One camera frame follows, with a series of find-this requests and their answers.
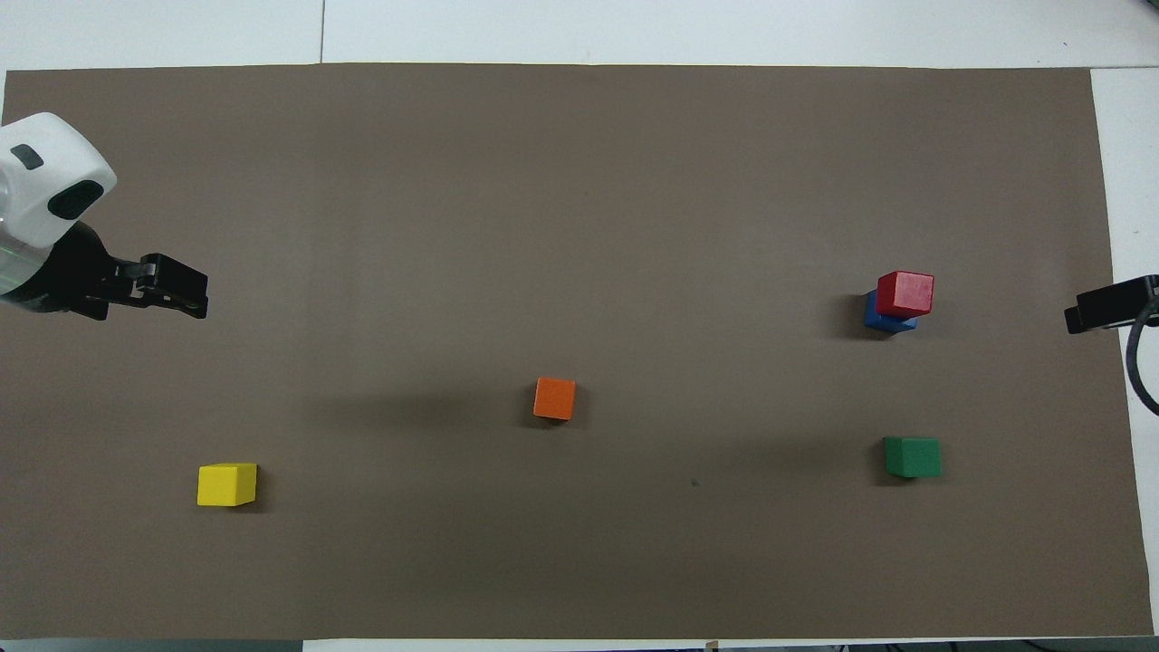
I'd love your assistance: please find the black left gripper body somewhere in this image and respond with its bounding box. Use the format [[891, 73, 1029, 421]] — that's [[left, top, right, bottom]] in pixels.
[[27, 220, 112, 319]]

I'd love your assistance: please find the red wooden block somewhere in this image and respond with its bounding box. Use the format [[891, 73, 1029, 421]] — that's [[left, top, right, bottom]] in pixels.
[[876, 271, 935, 319]]

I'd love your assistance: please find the yellow wooden block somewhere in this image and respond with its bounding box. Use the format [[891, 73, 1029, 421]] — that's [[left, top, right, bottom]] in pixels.
[[197, 463, 259, 508]]

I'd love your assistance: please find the blue wooden block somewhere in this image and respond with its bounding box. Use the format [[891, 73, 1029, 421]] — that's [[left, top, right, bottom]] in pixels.
[[863, 290, 918, 334]]

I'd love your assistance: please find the green wooden block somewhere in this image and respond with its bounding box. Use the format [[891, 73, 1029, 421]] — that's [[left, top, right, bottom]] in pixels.
[[884, 436, 943, 479]]

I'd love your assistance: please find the orange wooden block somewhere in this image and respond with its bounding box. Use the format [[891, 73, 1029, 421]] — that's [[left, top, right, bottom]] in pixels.
[[533, 377, 578, 422]]

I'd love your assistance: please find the brown table mat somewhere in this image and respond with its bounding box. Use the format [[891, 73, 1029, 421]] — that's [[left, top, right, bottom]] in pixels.
[[0, 62, 1155, 640]]

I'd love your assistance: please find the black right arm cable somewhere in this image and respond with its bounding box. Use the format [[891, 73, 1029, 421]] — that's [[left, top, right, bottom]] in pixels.
[[1125, 297, 1159, 417]]

